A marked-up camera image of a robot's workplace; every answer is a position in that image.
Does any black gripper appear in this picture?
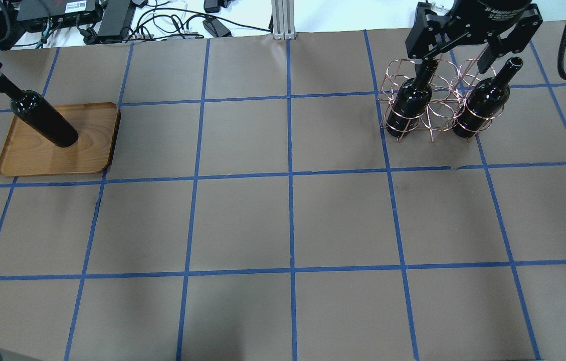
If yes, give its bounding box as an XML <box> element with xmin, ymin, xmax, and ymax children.
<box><xmin>405</xmin><ymin>1</ymin><xmax>542</xmax><ymax>74</ymax></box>

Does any dark glass wine bottle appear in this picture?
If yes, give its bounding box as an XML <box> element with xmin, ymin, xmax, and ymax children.
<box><xmin>0</xmin><ymin>73</ymin><xmax>78</xmax><ymax>148</ymax></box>

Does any dark wine bottle in basket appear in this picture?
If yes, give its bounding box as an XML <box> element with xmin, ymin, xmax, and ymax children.
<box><xmin>385</xmin><ymin>59</ymin><xmax>438</xmax><ymax>139</ymax></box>

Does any wooden tray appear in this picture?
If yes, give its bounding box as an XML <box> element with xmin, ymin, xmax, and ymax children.
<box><xmin>0</xmin><ymin>102</ymin><xmax>121</xmax><ymax>177</ymax></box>

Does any black electronics box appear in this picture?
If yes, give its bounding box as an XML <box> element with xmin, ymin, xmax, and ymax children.
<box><xmin>17</xmin><ymin>1</ymin><xmax>104</xmax><ymax>34</ymax></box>

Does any black power adapter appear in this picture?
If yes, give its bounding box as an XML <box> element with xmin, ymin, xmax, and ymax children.
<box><xmin>97</xmin><ymin>1</ymin><xmax>136</xmax><ymax>42</ymax></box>

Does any small black adapter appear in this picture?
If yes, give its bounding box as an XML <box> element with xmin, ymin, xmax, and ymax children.
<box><xmin>202</xmin><ymin>18</ymin><xmax>233</xmax><ymax>38</ymax></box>

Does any copper wire bottle basket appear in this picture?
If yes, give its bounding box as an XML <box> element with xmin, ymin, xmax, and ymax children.
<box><xmin>377</xmin><ymin>59</ymin><xmax>505</xmax><ymax>141</ymax></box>

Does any aluminium frame post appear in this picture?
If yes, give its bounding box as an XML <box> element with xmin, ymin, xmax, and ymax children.
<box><xmin>271</xmin><ymin>0</ymin><xmax>297</xmax><ymax>40</ymax></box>

